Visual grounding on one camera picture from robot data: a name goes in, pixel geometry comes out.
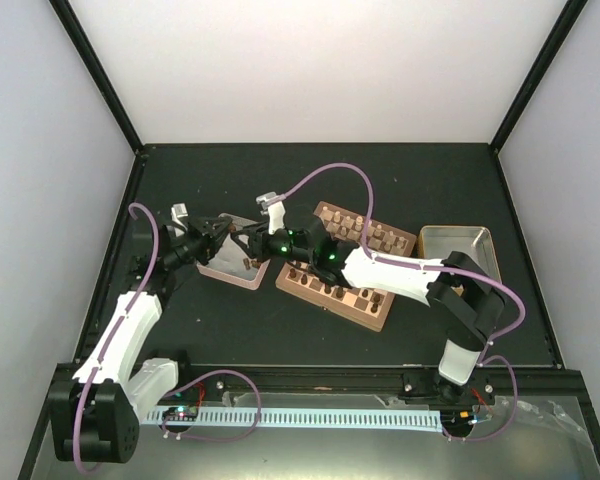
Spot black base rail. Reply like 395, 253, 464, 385
54, 363, 586, 401

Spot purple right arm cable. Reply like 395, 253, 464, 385
282, 162, 527, 444

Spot yellow metal tray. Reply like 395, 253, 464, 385
416, 225, 501, 281

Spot pink metal tray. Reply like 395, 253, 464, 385
196, 235, 269, 290

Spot black frame post left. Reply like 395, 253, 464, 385
49, 0, 143, 153

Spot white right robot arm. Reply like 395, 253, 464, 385
231, 218, 505, 403

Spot wooden chess board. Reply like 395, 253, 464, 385
276, 201, 417, 332

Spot black frame post right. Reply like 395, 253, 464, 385
490, 0, 588, 154

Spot light blue slotted cable duct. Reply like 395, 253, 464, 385
142, 406, 442, 433

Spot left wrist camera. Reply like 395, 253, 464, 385
170, 203, 189, 227

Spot white chess pieces row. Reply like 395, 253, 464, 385
324, 209, 406, 257

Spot black frame post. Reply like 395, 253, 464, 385
490, 0, 588, 154
49, 0, 143, 153

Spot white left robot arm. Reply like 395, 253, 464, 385
48, 216, 232, 472

